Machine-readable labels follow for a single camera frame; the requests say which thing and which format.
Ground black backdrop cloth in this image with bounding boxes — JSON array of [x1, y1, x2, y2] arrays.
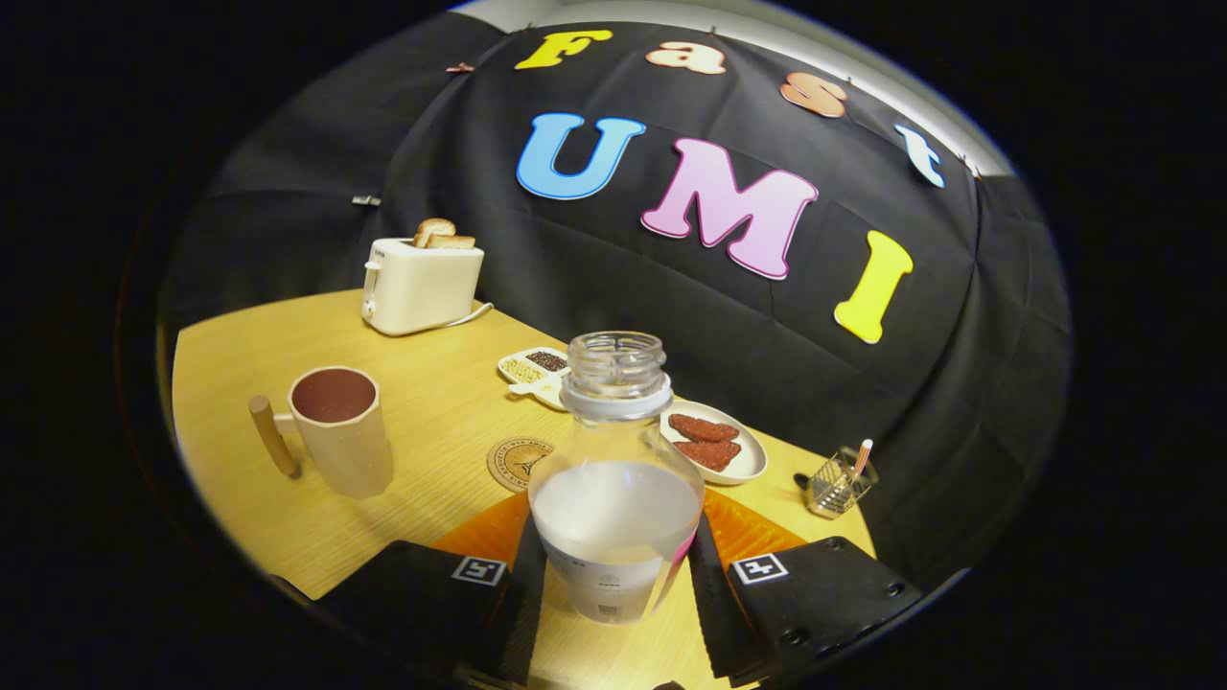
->
[[158, 10, 1073, 586]]

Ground red meat patty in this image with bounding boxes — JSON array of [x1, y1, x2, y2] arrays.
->
[[668, 413, 740, 444], [674, 439, 743, 472]]

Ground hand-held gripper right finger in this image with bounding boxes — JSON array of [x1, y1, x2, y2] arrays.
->
[[685, 489, 926, 688]]

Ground white divided condiment dish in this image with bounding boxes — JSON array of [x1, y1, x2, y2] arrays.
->
[[498, 346, 576, 411]]

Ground beige cup with wooden handle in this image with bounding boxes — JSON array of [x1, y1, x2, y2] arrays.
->
[[248, 365, 395, 500]]

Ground white toaster cable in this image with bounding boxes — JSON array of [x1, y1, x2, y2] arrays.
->
[[436, 302, 495, 332]]

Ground round cork coaster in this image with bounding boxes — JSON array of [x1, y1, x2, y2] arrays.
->
[[486, 436, 557, 494]]

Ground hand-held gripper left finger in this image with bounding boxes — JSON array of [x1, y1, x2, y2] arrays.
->
[[312, 492, 549, 686]]

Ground clear plastic juice bottle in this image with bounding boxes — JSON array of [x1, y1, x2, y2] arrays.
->
[[528, 331, 706, 626]]

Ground wooden table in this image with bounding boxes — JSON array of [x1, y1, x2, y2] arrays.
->
[[173, 289, 878, 690]]

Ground white round plate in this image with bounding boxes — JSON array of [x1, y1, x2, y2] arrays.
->
[[660, 400, 769, 486]]

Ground metal wire holder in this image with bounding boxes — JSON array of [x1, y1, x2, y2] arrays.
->
[[805, 447, 879, 519]]

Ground white toaster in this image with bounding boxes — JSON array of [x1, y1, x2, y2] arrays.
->
[[360, 237, 486, 337]]

